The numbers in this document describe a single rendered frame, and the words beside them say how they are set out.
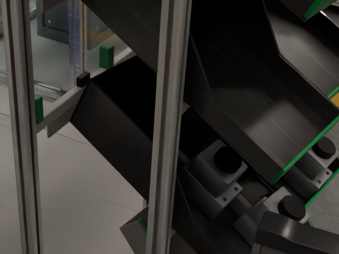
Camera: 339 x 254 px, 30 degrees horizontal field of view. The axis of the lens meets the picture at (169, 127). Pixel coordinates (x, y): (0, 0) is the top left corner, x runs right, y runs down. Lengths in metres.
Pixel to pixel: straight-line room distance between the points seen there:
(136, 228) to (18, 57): 0.24
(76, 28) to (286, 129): 0.91
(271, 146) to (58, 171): 0.83
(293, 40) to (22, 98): 0.32
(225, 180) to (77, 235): 0.60
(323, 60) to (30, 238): 0.41
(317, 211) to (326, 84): 2.01
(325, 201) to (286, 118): 2.16
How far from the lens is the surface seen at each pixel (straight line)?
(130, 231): 0.75
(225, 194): 0.70
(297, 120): 0.65
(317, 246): 0.39
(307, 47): 0.78
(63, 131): 1.51
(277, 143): 0.61
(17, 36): 0.64
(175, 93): 0.56
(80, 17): 1.46
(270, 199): 0.69
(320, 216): 2.71
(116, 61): 0.84
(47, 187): 1.34
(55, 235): 1.23
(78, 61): 1.50
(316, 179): 0.81
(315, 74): 0.75
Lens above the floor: 1.70
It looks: 33 degrees down
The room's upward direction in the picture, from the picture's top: 5 degrees clockwise
